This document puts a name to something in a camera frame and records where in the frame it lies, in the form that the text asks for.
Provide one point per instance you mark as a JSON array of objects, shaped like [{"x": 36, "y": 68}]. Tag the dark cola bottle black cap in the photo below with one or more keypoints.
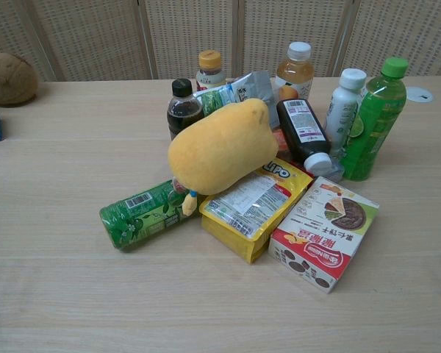
[{"x": 182, "y": 110}]

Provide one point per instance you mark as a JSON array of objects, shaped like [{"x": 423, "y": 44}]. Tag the red white cookie box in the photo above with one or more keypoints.
[{"x": 316, "y": 235}]

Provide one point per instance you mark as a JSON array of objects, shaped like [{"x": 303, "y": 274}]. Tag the white lime drink bottle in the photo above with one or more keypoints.
[{"x": 343, "y": 110}]

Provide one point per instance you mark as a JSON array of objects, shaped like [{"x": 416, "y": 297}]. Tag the orange juice bottle white cap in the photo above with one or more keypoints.
[{"x": 294, "y": 75}]

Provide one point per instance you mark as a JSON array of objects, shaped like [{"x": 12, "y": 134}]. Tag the green bottle green cap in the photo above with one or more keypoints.
[{"x": 375, "y": 121}]

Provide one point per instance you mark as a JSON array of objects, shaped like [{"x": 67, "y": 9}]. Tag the woven folding screen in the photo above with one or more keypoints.
[{"x": 106, "y": 33}]

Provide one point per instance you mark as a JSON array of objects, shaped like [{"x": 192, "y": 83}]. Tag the silver green snack bag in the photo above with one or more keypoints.
[{"x": 242, "y": 86}]

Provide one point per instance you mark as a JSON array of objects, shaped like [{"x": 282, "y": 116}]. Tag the bottle with gold cap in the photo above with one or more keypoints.
[{"x": 210, "y": 70}]

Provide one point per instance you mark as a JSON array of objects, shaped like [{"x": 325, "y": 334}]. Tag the red orange snack packet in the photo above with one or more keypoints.
[{"x": 281, "y": 141}]

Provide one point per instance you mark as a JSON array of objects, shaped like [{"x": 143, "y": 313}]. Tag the yellow mango plush toy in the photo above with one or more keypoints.
[{"x": 220, "y": 147}]

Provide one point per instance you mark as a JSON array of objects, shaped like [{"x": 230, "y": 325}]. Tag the yellow Lipo snack bag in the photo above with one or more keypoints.
[{"x": 250, "y": 206}]

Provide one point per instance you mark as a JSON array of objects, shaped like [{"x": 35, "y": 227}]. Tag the dark juice bottle white cap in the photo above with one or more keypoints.
[{"x": 305, "y": 128}]

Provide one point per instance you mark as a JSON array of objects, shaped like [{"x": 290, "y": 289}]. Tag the brown plush toy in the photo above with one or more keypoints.
[{"x": 7, "y": 79}]

